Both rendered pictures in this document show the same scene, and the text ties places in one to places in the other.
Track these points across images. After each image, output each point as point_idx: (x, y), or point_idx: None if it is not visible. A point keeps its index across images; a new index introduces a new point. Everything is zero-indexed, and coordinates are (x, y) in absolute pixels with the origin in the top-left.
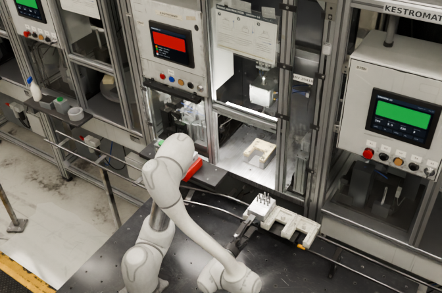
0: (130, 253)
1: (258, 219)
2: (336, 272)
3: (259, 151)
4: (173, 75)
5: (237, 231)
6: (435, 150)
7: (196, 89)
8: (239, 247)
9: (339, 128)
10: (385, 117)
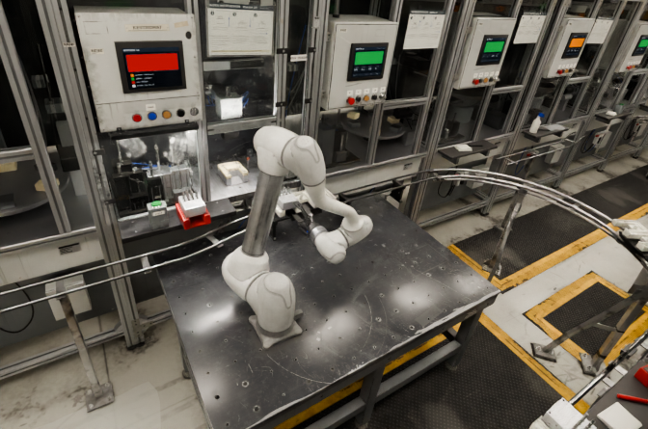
0: (270, 283)
1: (292, 207)
2: None
3: (231, 172)
4: (153, 110)
5: (307, 212)
6: (384, 78)
7: (188, 115)
8: None
9: (329, 91)
10: (360, 65)
